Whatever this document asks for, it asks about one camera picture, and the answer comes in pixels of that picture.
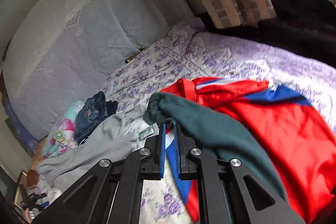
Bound folded black garment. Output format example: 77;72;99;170
106;101;118;117

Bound red blue white sports garment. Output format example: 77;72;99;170
165;77;335;223

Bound brown orange pillow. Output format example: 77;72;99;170
27;138;47;189

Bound lavender lace headboard cover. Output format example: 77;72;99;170
3;0;193;139

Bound folded turquoise pink floral blanket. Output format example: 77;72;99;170
42;101;85;159

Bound purple floral bedspread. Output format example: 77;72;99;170
34;17;336;224

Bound grey sweatpants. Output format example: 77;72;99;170
38;103;159;192

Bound blue patterned cloth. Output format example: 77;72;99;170
3;98;39;156

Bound folded blue jeans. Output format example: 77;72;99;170
74;91;108;144

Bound dark green sweat garment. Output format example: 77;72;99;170
143;92;288;201

